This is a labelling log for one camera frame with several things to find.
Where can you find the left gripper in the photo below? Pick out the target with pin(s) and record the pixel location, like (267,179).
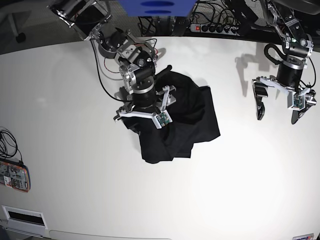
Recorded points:
(287,80)

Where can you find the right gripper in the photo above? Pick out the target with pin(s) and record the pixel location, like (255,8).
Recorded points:
(145,105)

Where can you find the black T-shirt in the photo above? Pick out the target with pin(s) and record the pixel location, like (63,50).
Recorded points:
(193,121)

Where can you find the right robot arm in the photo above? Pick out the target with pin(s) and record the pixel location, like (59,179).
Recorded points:
(136,58)

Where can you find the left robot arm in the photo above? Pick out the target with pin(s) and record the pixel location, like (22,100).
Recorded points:
(291,59)

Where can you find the white power strip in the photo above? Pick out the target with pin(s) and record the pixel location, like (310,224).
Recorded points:
(222,29)

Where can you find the sticker label at table edge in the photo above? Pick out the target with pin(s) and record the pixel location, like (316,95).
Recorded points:
(309,236)

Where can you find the black chair caster wheel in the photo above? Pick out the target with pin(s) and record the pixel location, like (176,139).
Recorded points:
(20,38)

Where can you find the orange-edged circuit board case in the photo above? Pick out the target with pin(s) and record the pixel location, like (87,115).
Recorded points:
(15,175)

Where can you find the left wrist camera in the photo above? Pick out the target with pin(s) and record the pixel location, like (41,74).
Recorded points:
(295,101)

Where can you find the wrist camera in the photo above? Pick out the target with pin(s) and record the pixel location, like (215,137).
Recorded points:
(295,101)
(162,119)

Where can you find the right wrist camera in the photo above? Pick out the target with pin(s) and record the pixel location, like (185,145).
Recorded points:
(162,119)

